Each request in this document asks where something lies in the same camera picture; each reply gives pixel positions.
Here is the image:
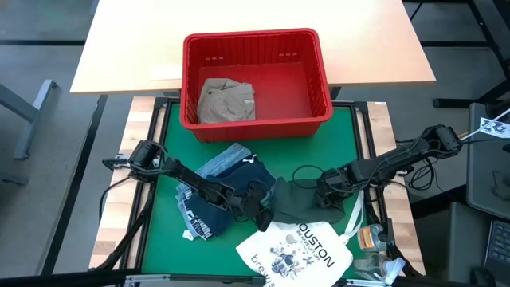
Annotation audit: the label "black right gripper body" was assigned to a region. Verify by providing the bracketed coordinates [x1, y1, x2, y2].
[316, 166, 356, 210]

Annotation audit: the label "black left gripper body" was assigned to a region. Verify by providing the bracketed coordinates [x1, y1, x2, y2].
[229, 185, 276, 233]

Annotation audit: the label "dark blue fleece garment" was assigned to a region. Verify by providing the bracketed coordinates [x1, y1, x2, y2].
[206, 155, 277, 200]

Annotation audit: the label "dark green garment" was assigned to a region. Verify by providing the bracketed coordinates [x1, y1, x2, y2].
[272, 177, 347, 225]

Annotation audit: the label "light blue denim jeans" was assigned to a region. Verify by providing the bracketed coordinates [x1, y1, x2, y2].
[175, 142, 253, 242]

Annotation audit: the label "white printed tote bag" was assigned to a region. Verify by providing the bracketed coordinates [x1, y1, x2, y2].
[235, 190, 366, 287]

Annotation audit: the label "beige garment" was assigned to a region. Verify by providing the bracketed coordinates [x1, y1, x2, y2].
[197, 77, 257, 124]

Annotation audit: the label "red plastic laundry bin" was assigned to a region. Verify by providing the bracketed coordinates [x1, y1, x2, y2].
[178, 28, 334, 144]

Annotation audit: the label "orange label pump bottle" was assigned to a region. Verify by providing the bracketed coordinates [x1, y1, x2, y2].
[357, 222, 395, 253]

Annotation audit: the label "wooden side board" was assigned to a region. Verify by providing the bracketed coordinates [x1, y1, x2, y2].
[366, 101, 426, 276]
[89, 95, 159, 270]

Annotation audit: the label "clear spray bottle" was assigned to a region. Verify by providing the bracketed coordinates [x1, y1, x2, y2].
[352, 253, 406, 285]

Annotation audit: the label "grey side desk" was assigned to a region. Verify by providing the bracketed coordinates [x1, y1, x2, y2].
[465, 102, 510, 221]

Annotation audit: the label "white label strip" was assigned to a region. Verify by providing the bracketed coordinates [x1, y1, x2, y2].
[147, 64, 185, 81]

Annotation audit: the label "white printed paper flag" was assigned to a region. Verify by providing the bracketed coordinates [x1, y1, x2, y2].
[480, 116, 510, 140]

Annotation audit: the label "dark laptop keyboard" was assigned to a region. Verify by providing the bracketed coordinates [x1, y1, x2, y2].
[484, 219, 510, 276]

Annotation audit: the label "light wooden desk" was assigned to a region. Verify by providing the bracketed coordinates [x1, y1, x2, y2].
[70, 0, 437, 96]

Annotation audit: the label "grey metal table leg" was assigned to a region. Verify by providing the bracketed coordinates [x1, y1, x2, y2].
[0, 78, 57, 160]

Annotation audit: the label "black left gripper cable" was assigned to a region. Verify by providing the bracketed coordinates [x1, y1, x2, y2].
[233, 179, 272, 224]

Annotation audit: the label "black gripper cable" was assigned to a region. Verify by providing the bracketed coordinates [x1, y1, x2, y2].
[233, 179, 272, 224]
[292, 164, 327, 191]

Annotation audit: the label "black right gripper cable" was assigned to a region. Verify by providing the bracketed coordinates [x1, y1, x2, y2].
[292, 164, 327, 191]

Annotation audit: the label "black metal table frame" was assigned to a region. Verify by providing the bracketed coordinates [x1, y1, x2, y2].
[39, 95, 424, 287]

